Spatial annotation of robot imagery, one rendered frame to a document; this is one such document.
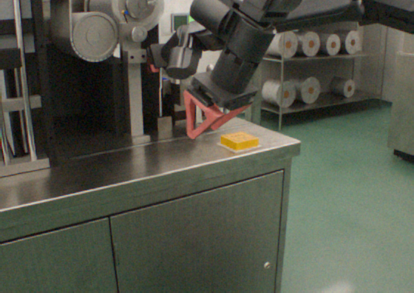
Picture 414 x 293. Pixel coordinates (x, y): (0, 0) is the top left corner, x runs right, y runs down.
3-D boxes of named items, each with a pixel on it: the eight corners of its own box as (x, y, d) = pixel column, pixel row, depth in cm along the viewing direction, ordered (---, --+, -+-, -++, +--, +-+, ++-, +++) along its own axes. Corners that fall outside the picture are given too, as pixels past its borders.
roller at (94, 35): (74, 61, 98) (71, 12, 95) (53, 54, 119) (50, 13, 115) (119, 57, 104) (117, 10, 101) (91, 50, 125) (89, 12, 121)
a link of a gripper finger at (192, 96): (166, 126, 64) (188, 77, 59) (194, 117, 70) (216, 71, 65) (197, 155, 62) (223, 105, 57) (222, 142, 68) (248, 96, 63)
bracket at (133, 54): (133, 143, 106) (127, 23, 96) (123, 137, 111) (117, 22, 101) (150, 140, 108) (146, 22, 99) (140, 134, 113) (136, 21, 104)
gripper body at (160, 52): (188, 66, 110) (200, 54, 103) (154, 70, 104) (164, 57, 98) (181, 44, 111) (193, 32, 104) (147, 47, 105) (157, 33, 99)
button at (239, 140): (236, 152, 100) (236, 142, 99) (219, 144, 105) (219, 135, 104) (259, 146, 103) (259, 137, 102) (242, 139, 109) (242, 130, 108)
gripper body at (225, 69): (186, 85, 60) (207, 41, 56) (225, 75, 68) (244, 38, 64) (219, 112, 58) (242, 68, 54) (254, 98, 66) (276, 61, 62)
